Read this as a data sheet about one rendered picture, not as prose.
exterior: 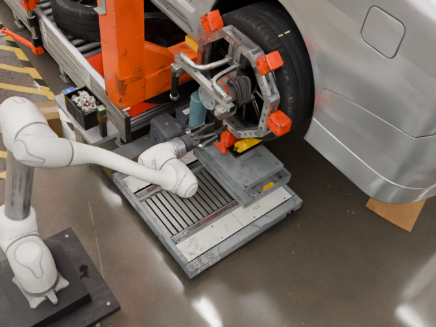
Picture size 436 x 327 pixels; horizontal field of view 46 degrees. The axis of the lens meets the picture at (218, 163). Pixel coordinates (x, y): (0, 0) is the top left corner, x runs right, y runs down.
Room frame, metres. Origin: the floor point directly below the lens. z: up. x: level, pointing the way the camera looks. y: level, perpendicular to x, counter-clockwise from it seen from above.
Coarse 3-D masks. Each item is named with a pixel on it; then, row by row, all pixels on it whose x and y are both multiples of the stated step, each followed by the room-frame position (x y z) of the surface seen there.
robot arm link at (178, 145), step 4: (172, 140) 1.48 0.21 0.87; (176, 140) 1.48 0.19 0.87; (180, 140) 1.48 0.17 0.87; (172, 144) 1.45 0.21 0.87; (176, 144) 1.46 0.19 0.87; (180, 144) 1.46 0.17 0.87; (184, 144) 1.47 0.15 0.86; (176, 148) 1.44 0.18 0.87; (180, 148) 1.45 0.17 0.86; (184, 148) 1.46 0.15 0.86; (176, 152) 1.43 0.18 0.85; (180, 152) 1.44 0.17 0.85; (184, 152) 1.45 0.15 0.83; (180, 156) 1.43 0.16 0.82
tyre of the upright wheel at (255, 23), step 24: (240, 24) 2.01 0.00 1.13; (264, 24) 1.98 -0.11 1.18; (288, 24) 2.02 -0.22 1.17; (264, 48) 1.89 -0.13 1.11; (288, 48) 1.89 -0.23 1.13; (288, 72) 1.80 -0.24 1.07; (312, 72) 1.88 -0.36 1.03; (288, 96) 1.75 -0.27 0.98; (312, 96) 1.84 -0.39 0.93; (240, 120) 1.94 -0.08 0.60
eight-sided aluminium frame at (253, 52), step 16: (224, 32) 1.96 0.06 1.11; (240, 32) 1.97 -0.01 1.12; (208, 48) 2.10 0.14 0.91; (240, 48) 1.89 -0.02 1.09; (256, 48) 1.87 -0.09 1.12; (272, 80) 1.79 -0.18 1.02; (272, 96) 1.74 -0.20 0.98; (272, 112) 1.75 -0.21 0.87; (240, 128) 1.86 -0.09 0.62; (256, 128) 1.76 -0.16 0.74
